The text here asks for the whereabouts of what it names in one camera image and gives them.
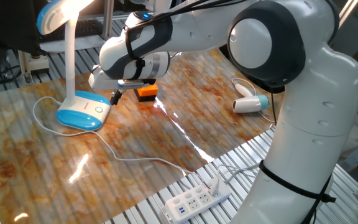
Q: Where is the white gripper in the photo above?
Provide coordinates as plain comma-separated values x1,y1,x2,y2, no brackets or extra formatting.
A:
88,65,124,106

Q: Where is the blue white desk lamp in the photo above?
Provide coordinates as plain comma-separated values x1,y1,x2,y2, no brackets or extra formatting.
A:
36,0,112,131

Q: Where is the orange box red button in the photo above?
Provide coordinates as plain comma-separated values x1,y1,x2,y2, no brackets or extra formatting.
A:
134,83,159,103

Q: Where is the white keyboard shelf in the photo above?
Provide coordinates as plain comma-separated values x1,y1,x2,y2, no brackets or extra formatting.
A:
39,33,109,53

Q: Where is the black keyboard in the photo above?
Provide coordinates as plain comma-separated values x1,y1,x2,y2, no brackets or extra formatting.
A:
39,19,105,44

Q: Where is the orange marble pattern sheet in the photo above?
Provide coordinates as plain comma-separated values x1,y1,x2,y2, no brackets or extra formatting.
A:
0,49,279,224

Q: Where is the white power strip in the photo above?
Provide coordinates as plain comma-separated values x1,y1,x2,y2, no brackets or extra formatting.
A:
163,183,231,224

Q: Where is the black fabric cover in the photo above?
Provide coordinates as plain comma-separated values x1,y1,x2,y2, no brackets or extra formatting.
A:
0,0,51,57

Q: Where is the white teal hair dryer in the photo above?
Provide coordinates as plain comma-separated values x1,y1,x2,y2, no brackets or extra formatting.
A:
231,83,270,114

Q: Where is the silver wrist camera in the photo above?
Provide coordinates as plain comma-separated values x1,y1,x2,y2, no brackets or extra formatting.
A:
117,79,150,90

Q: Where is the black camera cable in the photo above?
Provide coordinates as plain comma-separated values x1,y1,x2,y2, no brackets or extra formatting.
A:
122,0,251,82

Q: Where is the white lamp cable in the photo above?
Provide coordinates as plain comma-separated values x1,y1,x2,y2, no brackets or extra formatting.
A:
32,95,213,187

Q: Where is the aluminium frame post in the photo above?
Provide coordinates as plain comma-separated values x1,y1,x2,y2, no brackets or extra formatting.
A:
103,0,115,41

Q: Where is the white bracket foot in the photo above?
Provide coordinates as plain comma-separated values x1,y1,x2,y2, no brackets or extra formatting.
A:
19,49,51,85

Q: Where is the white hair dryer cord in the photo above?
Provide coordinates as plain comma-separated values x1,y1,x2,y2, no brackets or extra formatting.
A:
231,77,276,124

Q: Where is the white charger plug cable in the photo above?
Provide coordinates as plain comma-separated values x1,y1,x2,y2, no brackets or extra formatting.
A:
211,164,260,195

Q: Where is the white power strip cord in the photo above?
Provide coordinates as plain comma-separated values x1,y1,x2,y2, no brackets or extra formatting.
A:
224,166,260,184

